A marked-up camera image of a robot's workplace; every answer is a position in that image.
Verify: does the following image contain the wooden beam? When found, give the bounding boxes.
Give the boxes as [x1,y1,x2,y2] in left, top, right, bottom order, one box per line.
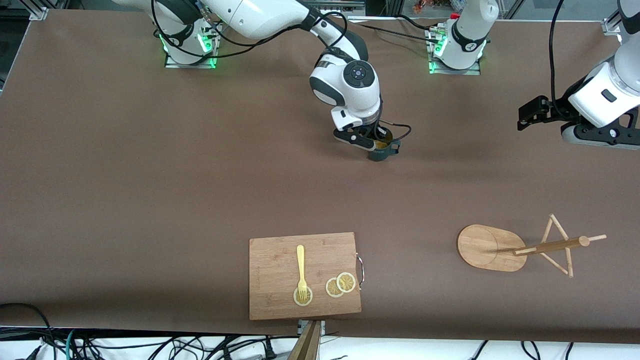
[287,322,321,360]

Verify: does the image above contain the short black table cable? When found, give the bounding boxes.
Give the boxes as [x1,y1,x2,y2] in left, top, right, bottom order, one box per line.
[397,14,438,32]

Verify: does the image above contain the yellow plastic fork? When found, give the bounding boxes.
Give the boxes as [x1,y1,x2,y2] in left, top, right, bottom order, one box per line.
[296,244,309,303]

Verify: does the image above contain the lemon slice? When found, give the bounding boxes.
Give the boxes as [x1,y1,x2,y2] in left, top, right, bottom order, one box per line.
[293,285,314,307]
[336,272,357,294]
[325,277,346,299]

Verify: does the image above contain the teal mug with yellow inside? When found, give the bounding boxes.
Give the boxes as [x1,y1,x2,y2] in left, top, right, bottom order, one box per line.
[367,131,402,162]

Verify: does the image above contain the long black table cable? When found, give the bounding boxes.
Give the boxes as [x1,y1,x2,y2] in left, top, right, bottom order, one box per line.
[365,22,441,46]

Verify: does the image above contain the grey power strip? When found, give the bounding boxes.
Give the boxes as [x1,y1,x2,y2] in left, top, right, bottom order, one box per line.
[300,0,367,17]

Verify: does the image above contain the black looped floor cable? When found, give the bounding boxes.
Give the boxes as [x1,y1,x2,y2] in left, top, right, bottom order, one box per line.
[0,302,53,360]

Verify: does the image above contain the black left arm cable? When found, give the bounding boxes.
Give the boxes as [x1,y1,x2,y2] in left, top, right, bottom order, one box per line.
[547,0,567,117]

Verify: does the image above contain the wooden cutting board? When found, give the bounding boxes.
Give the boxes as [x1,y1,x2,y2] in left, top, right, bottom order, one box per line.
[248,231,365,321]

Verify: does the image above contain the wooden mug rack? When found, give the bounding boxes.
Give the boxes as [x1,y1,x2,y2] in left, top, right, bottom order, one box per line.
[456,213,608,279]

